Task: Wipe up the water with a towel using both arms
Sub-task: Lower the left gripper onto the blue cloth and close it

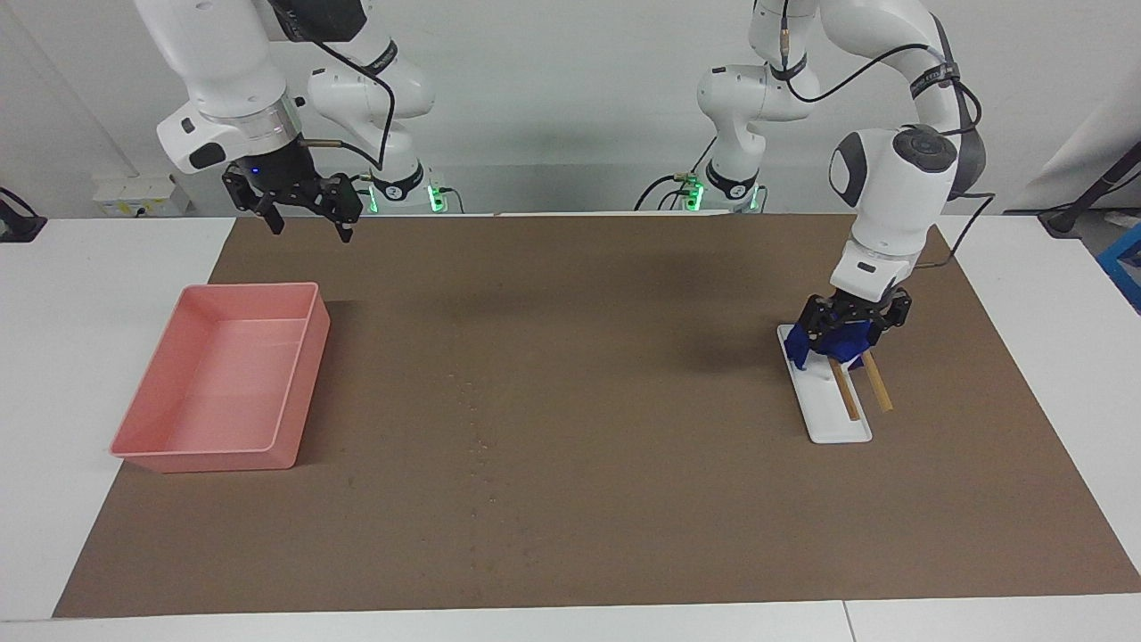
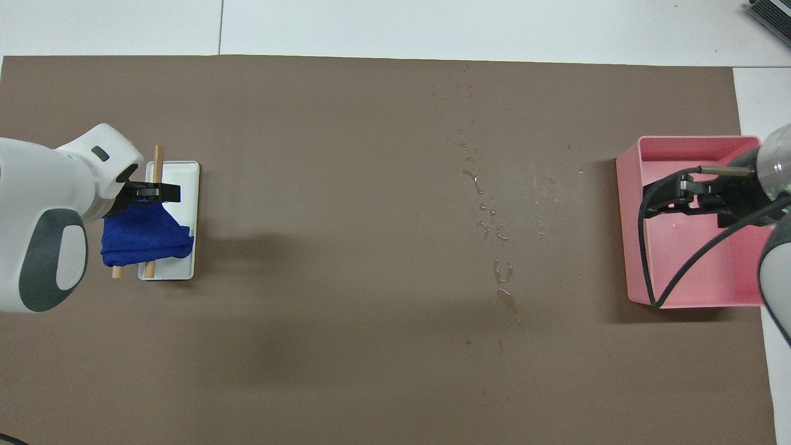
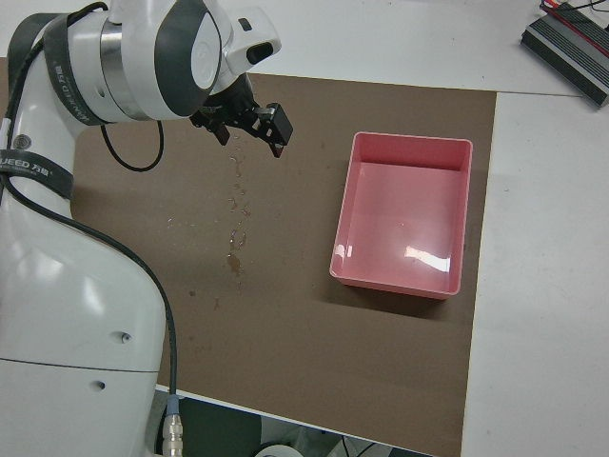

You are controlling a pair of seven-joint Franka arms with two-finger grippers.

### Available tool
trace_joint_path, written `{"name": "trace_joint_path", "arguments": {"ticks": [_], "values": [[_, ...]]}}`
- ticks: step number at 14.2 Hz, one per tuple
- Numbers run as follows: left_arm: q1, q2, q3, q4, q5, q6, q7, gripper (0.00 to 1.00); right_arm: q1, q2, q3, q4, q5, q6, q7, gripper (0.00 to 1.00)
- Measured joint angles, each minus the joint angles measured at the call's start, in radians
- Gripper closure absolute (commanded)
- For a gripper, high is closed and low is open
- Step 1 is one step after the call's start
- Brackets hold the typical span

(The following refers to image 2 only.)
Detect white rectangular tray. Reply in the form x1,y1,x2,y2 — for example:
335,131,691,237
138,161,200,281

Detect grey ribbed device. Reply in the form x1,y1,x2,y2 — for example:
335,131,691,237
745,0,791,32

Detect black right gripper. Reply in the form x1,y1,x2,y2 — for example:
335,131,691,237
643,173,770,228

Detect blue cloth towel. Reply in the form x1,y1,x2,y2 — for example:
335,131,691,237
101,203,195,268

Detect brown table mat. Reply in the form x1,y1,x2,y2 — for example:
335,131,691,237
0,54,777,445

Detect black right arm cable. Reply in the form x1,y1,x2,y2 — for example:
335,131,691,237
637,164,791,310

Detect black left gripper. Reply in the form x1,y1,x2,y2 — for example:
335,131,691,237
105,181,181,217

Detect dark wooden dowel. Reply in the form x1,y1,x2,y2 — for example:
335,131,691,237
144,145,165,279

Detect pink plastic bin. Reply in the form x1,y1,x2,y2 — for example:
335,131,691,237
616,135,784,308

